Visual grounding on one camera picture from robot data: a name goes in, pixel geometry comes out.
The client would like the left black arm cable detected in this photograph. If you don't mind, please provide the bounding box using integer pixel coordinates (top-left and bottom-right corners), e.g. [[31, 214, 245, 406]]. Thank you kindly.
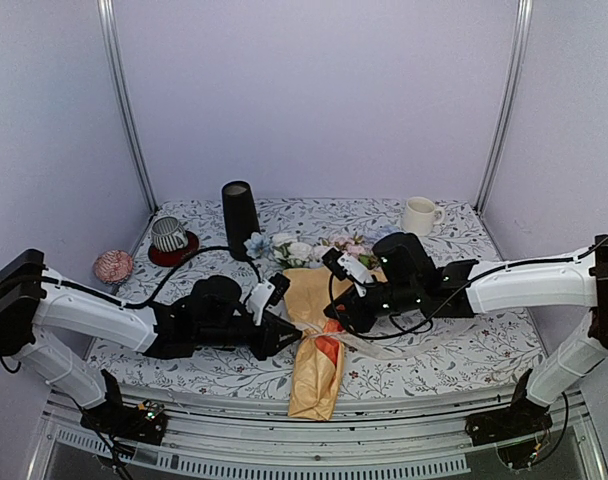
[[41, 244, 263, 311]]

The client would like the white ceramic mug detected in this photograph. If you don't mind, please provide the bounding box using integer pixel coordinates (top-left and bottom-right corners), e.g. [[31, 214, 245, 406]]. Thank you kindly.
[[401, 197, 445, 237]]

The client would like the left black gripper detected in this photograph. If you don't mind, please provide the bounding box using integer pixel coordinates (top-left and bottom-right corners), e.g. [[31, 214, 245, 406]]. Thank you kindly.
[[196, 311, 304, 363]]

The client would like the aluminium frame post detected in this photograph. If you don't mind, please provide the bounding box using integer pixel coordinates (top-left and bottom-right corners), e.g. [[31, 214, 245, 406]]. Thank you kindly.
[[474, 0, 533, 217], [97, 0, 158, 214]]

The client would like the striped ceramic cup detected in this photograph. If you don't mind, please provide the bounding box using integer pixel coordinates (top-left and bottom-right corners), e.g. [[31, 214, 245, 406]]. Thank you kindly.
[[151, 216, 189, 253]]

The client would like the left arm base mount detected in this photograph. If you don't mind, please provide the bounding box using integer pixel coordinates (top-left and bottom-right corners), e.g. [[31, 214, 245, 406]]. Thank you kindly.
[[80, 369, 168, 446]]

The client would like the white printed ribbon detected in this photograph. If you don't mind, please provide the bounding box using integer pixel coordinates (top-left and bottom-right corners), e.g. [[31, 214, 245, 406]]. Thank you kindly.
[[294, 320, 440, 360]]

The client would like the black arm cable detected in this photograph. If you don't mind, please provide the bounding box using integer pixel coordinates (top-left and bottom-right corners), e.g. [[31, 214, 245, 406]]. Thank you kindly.
[[326, 232, 608, 342], [41, 244, 263, 311]]

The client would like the right aluminium frame post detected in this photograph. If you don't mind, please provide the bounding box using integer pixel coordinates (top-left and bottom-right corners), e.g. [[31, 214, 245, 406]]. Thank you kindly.
[[474, 0, 533, 217]]

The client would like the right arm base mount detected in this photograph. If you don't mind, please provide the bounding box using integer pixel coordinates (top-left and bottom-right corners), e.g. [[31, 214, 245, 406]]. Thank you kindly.
[[465, 369, 552, 446]]

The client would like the aluminium front rail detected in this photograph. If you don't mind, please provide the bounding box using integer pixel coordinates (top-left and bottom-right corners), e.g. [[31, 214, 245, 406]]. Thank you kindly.
[[38, 384, 590, 476]]

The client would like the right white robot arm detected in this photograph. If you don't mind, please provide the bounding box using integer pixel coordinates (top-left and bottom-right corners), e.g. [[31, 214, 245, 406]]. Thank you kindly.
[[322, 233, 608, 436]]

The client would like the red round coaster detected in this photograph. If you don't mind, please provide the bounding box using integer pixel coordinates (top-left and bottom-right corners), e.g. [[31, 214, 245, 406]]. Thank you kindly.
[[148, 232, 199, 267]]

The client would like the tall black vase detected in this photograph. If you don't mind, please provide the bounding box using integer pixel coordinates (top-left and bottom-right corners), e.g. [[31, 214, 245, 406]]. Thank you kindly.
[[221, 180, 260, 260]]

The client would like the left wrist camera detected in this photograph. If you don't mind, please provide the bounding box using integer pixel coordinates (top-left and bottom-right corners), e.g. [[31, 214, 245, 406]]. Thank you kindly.
[[246, 273, 290, 326]]

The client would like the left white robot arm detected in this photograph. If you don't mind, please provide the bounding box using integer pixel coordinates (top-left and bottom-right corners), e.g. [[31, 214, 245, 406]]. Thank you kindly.
[[0, 249, 302, 434]]

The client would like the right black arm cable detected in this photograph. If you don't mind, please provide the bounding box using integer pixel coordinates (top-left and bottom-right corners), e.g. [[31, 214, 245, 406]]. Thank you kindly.
[[326, 232, 608, 342]]

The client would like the left aluminium frame post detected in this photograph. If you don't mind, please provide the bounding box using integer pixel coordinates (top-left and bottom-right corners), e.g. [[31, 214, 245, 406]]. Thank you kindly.
[[97, 0, 158, 214]]

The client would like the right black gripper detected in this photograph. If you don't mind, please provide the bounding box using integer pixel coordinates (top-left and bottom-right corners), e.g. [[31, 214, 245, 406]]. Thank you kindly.
[[323, 281, 421, 335]]

